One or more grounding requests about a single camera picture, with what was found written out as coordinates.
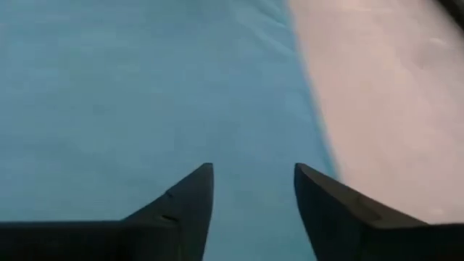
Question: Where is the blue towel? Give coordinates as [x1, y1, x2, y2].
[0, 0, 339, 261]

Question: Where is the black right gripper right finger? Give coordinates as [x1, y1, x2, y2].
[293, 162, 464, 261]

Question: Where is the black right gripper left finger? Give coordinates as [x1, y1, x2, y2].
[0, 162, 215, 261]

